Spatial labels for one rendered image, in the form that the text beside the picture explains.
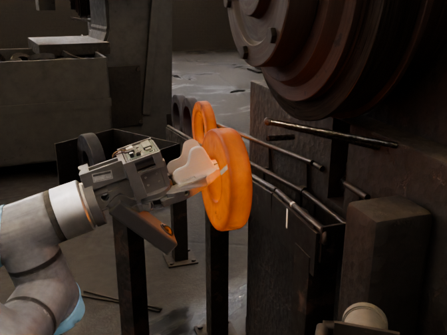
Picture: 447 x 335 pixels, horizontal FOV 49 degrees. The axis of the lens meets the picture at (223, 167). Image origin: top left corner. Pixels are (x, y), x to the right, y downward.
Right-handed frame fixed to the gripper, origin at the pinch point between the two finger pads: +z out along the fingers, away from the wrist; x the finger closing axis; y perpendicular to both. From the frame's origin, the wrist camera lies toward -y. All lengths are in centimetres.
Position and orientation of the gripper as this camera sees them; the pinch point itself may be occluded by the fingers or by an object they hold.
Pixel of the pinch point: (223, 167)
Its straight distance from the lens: 74.2
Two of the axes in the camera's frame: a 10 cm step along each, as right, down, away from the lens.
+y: -2.4, -8.8, -4.1
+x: -3.1, -3.2, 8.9
